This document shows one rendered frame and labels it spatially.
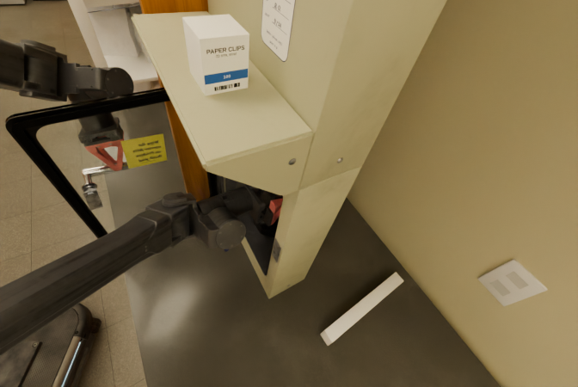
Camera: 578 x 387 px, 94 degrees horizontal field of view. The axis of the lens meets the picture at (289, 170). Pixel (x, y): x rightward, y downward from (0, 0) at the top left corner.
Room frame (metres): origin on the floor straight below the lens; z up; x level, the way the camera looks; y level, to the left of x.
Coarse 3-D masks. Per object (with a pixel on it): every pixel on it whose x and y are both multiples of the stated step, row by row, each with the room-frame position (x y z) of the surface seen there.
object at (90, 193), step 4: (84, 188) 0.27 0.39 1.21; (88, 188) 0.27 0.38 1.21; (92, 188) 0.27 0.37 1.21; (84, 192) 0.26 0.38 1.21; (88, 192) 0.26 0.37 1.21; (92, 192) 0.26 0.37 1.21; (96, 192) 0.27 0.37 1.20; (84, 196) 0.25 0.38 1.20; (88, 196) 0.25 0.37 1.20; (92, 196) 0.26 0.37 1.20; (96, 196) 0.26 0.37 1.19; (88, 200) 0.25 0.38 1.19; (92, 200) 0.26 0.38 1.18; (96, 200) 0.26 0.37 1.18; (100, 200) 0.26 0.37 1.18; (88, 204) 0.25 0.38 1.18; (92, 204) 0.26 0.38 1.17; (96, 204) 0.26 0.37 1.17; (100, 204) 0.26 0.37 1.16; (92, 208) 0.25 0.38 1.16; (96, 208) 0.26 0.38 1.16
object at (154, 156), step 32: (64, 128) 0.28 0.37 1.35; (96, 128) 0.31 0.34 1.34; (128, 128) 0.34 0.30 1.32; (160, 128) 0.38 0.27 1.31; (64, 160) 0.27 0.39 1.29; (96, 160) 0.30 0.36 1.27; (128, 160) 0.33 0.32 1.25; (160, 160) 0.36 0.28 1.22; (192, 160) 0.41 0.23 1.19; (128, 192) 0.31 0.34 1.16; (160, 192) 0.35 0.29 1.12; (192, 192) 0.40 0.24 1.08
